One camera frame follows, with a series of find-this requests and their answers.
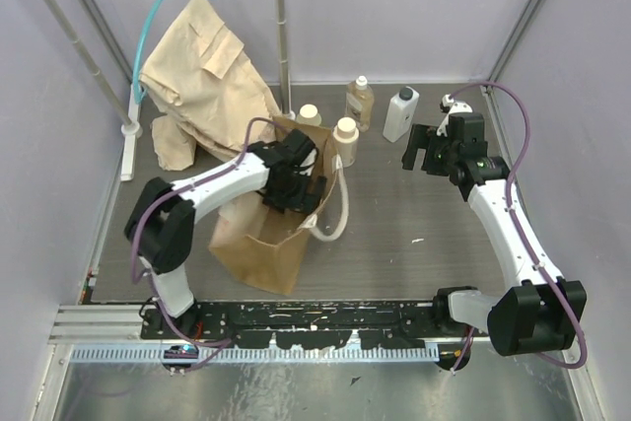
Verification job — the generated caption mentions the cream bottle with cap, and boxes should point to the cream bottle with cap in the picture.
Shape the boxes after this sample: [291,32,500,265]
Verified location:
[333,117,359,168]

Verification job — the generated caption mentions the brown burlap canvas bag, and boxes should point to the brown burlap canvas bag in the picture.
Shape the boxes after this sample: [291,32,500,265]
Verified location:
[208,117,350,295]

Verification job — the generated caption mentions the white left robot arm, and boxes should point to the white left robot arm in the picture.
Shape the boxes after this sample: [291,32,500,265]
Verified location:
[124,129,327,338]

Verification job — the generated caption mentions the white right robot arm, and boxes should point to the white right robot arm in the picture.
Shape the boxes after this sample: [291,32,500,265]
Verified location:
[401,112,587,366]

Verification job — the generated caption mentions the white rectangular bottle dark cap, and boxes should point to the white rectangular bottle dark cap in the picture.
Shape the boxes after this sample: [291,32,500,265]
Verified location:
[383,86,419,143]

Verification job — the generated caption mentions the green bottle cream cap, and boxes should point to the green bottle cream cap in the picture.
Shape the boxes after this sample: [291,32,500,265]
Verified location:
[296,104,321,126]

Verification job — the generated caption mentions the clear amber liquid bottle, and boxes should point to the clear amber liquid bottle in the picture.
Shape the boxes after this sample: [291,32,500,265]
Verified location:
[345,75,375,132]

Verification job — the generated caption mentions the beige cloth trousers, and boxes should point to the beige cloth trousers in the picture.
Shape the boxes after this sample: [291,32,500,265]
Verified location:
[139,0,281,172]

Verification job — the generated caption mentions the teal clothes hanger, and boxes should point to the teal clothes hanger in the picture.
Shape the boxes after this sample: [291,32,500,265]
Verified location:
[132,0,224,103]

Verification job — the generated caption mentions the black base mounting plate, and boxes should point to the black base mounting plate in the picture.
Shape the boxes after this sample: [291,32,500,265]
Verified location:
[139,300,468,350]

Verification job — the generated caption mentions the white metal clothes rack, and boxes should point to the white metal clothes rack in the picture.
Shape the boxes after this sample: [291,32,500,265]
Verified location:
[42,0,294,181]

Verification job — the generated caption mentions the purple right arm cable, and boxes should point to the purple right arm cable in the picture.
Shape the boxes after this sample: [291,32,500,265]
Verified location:
[447,81,589,373]

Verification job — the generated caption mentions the aluminium frame rail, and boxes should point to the aluminium frame rail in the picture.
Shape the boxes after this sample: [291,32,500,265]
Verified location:
[48,303,159,343]

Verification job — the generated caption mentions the white slotted cable duct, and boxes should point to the white slotted cable duct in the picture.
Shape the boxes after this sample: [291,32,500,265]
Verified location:
[70,343,440,364]

